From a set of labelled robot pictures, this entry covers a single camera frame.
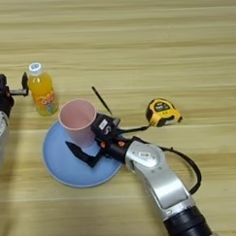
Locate orange juice bottle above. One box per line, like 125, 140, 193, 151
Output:
26, 60, 60, 118

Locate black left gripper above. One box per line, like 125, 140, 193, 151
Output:
0, 71, 31, 118

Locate yellow black tape measure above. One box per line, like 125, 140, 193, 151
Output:
115, 96, 185, 136

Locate right gripper labelled black box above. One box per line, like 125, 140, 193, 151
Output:
89, 111, 121, 143

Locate pink plastic cup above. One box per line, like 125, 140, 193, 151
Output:
57, 97, 100, 151

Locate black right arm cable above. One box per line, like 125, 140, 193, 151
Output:
135, 133, 204, 199

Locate blue round plate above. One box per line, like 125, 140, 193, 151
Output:
41, 117, 125, 190

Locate black pen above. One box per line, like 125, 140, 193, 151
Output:
90, 84, 113, 118

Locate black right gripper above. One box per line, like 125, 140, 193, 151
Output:
63, 115, 140, 170

